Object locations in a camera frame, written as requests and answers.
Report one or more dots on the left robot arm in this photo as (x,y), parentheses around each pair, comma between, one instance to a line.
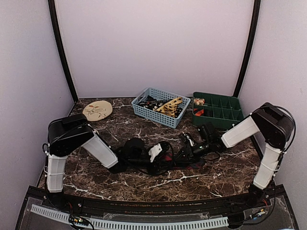
(67,134)

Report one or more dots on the yellow beetle print tie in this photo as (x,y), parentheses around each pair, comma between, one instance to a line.
(171,108)

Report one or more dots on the beige floral plate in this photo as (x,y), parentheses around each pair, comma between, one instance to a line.
(98,110)

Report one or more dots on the rolled orange navy striped tie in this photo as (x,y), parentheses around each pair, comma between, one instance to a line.
(198,112)

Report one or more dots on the grey slotted cable duct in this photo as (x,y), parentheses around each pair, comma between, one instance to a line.
(135,222)

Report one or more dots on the black left frame post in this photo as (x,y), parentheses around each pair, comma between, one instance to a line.
(60,48)

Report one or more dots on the rolled cream tropical print tie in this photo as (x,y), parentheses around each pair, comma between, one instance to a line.
(199,101)

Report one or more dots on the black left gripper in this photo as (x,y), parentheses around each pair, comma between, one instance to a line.
(157,164)

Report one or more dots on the green divided organizer tray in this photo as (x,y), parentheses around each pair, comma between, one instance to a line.
(222,111)

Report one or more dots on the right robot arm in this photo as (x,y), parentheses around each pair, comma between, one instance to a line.
(276,125)

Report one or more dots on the black frame post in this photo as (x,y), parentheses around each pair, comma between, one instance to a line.
(60,48)
(249,46)

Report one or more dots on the red navy striped tie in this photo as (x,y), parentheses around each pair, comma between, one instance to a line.
(187,164)

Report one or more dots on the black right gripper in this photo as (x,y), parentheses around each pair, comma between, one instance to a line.
(188,153)

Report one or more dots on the light blue plastic basket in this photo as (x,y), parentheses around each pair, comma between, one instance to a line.
(156,116)

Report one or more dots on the black front rail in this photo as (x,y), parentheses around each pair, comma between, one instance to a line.
(226,206)

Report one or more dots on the black white floral tie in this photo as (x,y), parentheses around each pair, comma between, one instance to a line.
(151,103)

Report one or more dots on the black right frame post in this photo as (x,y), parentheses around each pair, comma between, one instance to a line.
(249,46)

